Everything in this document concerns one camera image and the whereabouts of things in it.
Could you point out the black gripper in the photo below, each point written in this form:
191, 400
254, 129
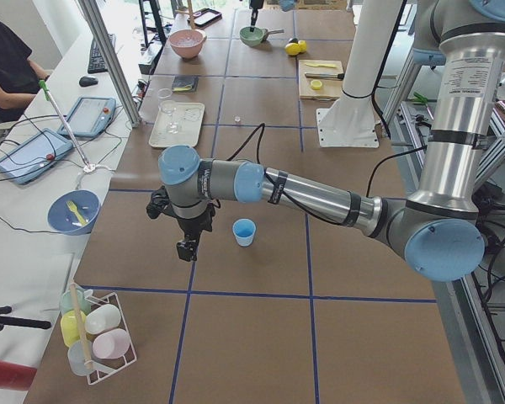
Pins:
194, 227
255, 5

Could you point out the silver metal ice scoop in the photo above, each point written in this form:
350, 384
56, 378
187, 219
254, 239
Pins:
267, 32

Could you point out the light green bowl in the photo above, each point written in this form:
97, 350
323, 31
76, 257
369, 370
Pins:
251, 36

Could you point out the light blue plastic cup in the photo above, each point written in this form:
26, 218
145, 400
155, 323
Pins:
244, 231

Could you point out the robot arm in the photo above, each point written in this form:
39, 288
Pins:
434, 229

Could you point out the pink bowl of ice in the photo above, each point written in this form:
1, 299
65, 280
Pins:
187, 43

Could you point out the blue bowl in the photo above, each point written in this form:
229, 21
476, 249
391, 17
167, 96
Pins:
61, 219

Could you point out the yellow lemon upper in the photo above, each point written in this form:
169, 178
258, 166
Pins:
293, 49

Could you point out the yellow lemon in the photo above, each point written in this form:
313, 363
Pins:
293, 49
303, 46

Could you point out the yellow lemon lower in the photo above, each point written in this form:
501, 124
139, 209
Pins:
303, 46

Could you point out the wooden cutting board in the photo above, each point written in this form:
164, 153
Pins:
331, 89

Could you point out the yellow plastic knife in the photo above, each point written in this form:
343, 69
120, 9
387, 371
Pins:
322, 65

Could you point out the half lemon slice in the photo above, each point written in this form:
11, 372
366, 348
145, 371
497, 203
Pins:
316, 84

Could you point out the grey and yellow cloth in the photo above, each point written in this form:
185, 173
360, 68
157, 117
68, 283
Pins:
185, 84

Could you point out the white cup in rack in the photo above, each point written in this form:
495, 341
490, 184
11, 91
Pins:
102, 319

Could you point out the steel muddler black cap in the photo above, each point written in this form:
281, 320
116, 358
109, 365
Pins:
325, 76

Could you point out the pink cup in rack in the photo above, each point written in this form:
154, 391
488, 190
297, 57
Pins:
111, 344

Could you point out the yellow plastic fork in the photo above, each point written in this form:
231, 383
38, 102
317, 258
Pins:
74, 209

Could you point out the clear wine glass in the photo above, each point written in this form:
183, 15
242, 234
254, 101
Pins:
168, 107

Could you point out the cream bear serving tray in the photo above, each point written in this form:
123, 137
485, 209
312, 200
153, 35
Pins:
189, 116

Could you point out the pale green cup in rack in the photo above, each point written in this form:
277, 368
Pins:
66, 302

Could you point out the yellow-green cup in rack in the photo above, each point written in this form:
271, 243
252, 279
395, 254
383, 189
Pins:
69, 331

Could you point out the aluminium profile column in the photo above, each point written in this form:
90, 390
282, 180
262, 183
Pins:
97, 26

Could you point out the blue teach pendant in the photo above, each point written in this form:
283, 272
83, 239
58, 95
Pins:
90, 116
33, 157

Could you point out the black keyboard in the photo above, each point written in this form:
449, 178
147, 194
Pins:
96, 62

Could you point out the black computer mouse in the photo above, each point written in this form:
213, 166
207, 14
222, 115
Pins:
87, 81

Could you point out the red fire extinguisher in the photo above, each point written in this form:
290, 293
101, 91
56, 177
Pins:
16, 377

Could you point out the seated person black shirt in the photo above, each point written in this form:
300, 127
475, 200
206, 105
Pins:
19, 76

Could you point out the white wire dish rack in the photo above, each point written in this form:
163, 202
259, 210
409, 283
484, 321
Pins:
80, 356

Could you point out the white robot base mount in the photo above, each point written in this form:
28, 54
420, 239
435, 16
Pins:
350, 121

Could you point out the black camera tripod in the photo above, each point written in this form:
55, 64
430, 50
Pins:
7, 320

